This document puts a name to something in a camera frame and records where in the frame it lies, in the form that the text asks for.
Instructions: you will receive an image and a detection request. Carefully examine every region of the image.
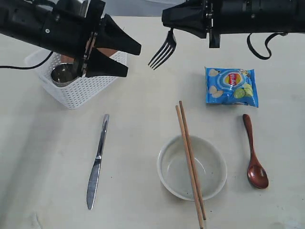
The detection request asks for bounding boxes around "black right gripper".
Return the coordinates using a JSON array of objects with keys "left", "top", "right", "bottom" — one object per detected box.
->
[{"left": 162, "top": 0, "right": 223, "bottom": 48}]

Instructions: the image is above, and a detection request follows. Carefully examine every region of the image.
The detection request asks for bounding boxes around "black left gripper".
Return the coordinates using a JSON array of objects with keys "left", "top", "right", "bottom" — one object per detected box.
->
[{"left": 39, "top": 0, "right": 142, "bottom": 78}]

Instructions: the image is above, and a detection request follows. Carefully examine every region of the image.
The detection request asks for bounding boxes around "blue chips bag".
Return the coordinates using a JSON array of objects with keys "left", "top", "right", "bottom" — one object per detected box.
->
[{"left": 205, "top": 67, "right": 259, "bottom": 108}]

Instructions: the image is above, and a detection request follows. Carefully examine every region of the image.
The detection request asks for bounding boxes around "silver table knife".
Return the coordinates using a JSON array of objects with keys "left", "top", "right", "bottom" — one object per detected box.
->
[{"left": 86, "top": 114, "right": 110, "bottom": 210}]

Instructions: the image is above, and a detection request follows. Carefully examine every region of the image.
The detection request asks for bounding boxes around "white ceramic bowl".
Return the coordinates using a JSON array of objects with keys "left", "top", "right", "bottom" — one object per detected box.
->
[{"left": 157, "top": 135, "right": 227, "bottom": 201}]

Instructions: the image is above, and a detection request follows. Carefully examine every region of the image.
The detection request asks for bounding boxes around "dark red wooden spoon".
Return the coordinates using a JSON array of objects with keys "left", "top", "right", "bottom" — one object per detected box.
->
[{"left": 243, "top": 114, "right": 269, "bottom": 189}]

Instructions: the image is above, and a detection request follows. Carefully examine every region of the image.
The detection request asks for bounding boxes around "light wooden chopstick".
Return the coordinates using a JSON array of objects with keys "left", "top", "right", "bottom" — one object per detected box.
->
[{"left": 175, "top": 105, "right": 204, "bottom": 229}]

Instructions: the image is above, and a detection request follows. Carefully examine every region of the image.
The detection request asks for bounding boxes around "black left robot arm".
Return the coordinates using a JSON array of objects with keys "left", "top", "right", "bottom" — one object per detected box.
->
[{"left": 0, "top": 0, "right": 142, "bottom": 78}]

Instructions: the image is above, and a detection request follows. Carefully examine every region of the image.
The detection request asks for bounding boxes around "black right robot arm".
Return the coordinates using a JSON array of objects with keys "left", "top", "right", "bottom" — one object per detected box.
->
[{"left": 162, "top": 0, "right": 305, "bottom": 48}]

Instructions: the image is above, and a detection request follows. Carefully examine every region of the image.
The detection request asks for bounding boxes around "brown round plate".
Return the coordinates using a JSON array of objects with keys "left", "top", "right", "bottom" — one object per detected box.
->
[{"left": 61, "top": 48, "right": 117, "bottom": 63}]

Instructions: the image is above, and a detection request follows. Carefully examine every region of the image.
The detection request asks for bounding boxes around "stainless steel cup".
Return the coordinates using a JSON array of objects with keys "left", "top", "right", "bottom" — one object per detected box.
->
[{"left": 51, "top": 63, "right": 77, "bottom": 87}]

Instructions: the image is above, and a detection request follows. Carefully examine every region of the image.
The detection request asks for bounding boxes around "white perforated plastic basket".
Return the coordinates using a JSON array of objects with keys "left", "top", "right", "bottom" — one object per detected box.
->
[{"left": 34, "top": 53, "right": 117, "bottom": 110}]

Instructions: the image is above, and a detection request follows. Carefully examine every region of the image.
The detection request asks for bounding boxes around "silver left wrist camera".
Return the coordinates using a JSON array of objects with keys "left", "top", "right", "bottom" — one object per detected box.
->
[{"left": 56, "top": 0, "right": 90, "bottom": 17}]

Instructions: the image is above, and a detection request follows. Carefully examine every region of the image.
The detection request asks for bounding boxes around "black cable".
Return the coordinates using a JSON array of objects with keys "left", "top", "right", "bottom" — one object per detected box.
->
[{"left": 0, "top": 51, "right": 53, "bottom": 70}]

